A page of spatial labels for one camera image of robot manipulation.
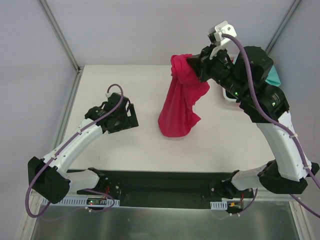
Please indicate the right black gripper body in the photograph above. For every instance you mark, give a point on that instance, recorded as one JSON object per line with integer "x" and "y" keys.
{"x": 203, "y": 66}

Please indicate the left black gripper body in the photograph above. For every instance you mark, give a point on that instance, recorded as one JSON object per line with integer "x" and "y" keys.
{"x": 124, "y": 120}

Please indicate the teal t shirt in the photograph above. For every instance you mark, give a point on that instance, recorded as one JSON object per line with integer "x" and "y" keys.
{"x": 273, "y": 77}

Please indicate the magenta t shirt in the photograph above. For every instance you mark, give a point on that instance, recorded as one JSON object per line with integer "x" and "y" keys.
{"x": 177, "y": 117}

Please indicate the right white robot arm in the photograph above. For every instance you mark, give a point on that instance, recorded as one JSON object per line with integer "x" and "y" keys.
{"x": 286, "y": 174}

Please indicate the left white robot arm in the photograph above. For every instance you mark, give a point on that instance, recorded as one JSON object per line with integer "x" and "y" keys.
{"x": 50, "y": 174}

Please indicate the white plastic laundry basket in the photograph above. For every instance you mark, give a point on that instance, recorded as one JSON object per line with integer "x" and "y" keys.
{"x": 226, "y": 95}

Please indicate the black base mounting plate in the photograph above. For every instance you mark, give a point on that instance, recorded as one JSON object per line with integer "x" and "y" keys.
{"x": 152, "y": 189}

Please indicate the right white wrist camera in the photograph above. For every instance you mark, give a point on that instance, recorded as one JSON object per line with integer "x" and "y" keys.
{"x": 216, "y": 38}

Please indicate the aluminium frame rail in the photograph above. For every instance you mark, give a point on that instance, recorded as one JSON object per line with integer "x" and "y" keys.
{"x": 55, "y": 187}

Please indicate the left white cable duct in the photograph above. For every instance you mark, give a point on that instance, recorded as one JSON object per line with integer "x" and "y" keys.
{"x": 87, "y": 201}

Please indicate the white cable duct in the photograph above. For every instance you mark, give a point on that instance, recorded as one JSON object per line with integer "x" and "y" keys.
{"x": 219, "y": 205}
{"x": 87, "y": 201}

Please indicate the right white cable duct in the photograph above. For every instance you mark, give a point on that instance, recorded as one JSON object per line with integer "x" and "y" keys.
{"x": 219, "y": 205}

